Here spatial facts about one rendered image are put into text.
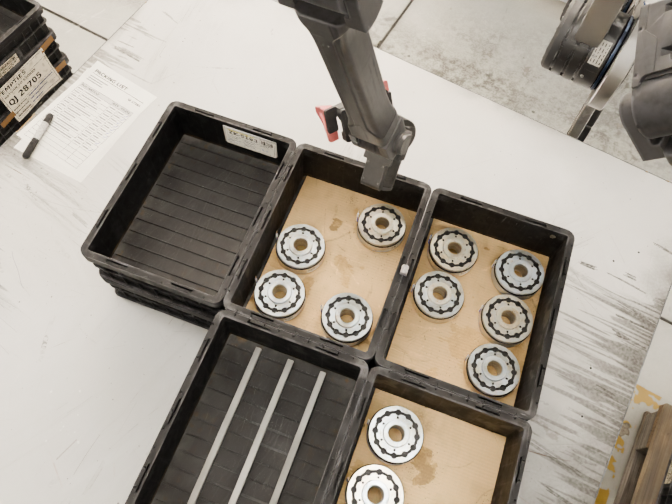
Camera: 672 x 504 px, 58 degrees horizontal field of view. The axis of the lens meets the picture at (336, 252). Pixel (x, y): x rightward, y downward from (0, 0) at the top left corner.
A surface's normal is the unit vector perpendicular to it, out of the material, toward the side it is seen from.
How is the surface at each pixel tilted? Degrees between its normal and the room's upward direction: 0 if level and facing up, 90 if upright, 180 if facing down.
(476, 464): 0
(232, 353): 0
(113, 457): 0
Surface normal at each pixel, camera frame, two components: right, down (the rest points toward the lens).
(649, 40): -0.80, -0.26
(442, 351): 0.04, -0.42
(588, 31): -0.50, 0.78
